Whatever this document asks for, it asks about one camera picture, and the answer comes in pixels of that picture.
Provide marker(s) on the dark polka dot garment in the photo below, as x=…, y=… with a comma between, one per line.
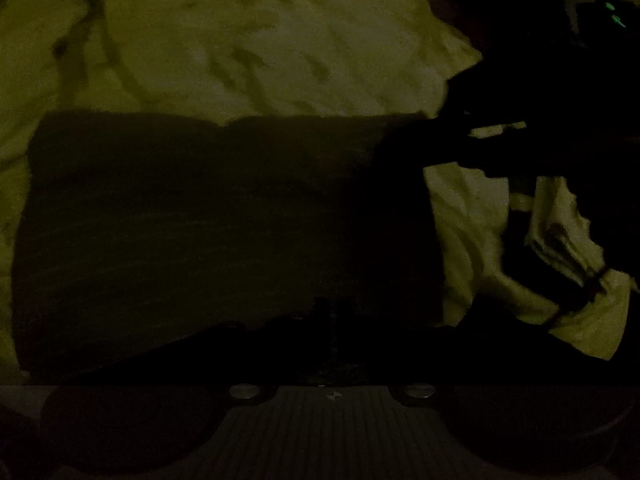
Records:
x=153, y=245

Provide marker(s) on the floral print duvet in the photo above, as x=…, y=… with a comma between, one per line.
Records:
x=217, y=60

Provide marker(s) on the folded light patterned garment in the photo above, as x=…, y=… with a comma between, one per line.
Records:
x=528, y=241

